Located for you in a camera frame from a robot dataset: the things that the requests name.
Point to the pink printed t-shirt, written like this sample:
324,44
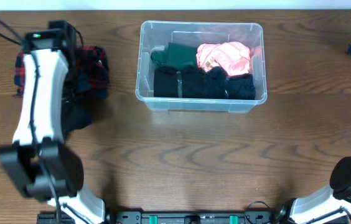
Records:
234,57

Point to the dark navy garment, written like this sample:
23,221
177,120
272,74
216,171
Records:
220,85

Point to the dark green garment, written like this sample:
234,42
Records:
176,56

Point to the black garment with band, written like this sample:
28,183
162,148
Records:
172,83

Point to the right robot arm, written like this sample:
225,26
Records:
327,205

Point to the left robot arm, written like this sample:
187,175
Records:
38,162

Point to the clear plastic storage bin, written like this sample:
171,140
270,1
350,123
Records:
156,35

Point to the red navy plaid shirt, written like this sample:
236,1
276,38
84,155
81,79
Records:
93,72

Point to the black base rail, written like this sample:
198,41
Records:
136,217

